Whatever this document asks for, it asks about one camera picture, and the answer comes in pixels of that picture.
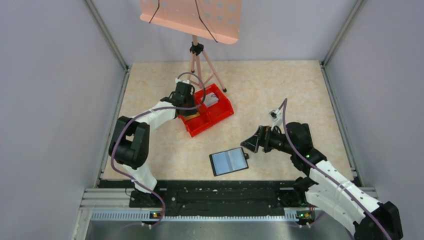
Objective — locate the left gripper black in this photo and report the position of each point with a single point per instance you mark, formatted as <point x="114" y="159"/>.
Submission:
<point x="191" y="111"/>

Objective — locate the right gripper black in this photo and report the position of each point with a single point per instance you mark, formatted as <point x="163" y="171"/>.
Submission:
<point x="262" y="138"/>

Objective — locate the black leather card holder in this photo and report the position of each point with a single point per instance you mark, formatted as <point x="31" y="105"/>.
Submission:
<point x="229" y="161"/>

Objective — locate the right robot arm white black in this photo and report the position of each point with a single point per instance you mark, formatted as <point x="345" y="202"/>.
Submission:
<point x="324" y="187"/>

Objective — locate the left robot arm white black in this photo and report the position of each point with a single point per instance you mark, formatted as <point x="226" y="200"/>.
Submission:
<point x="129" y="146"/>

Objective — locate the gold VIP card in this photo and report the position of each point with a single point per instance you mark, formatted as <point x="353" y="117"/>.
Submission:
<point x="191" y="116"/>

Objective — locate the white silver card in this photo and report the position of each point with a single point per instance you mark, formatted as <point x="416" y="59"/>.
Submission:
<point x="210" y="100"/>

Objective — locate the red plastic bin left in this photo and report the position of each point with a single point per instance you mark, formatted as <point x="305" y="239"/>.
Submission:
<point x="195" y="125"/>

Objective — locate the red plastic bin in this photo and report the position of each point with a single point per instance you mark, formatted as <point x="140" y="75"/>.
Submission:
<point x="195" y="125"/>
<point x="221" y="110"/>

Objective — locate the red plastic bin right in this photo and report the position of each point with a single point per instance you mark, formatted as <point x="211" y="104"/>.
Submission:
<point x="221" y="110"/>

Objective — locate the pink music stand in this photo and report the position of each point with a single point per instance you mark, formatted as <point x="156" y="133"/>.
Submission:
<point x="216" y="20"/>

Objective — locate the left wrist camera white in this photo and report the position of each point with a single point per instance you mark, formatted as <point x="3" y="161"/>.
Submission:
<point x="185" y="81"/>

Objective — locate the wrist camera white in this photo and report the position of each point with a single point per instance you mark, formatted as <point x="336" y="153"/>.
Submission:
<point x="276" y="117"/>
<point x="185" y="81"/>

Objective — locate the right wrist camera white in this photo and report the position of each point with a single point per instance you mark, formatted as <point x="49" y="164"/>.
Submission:
<point x="276" y="117"/>

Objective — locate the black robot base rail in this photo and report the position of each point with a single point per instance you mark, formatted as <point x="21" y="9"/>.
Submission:
<point x="200" y="201"/>

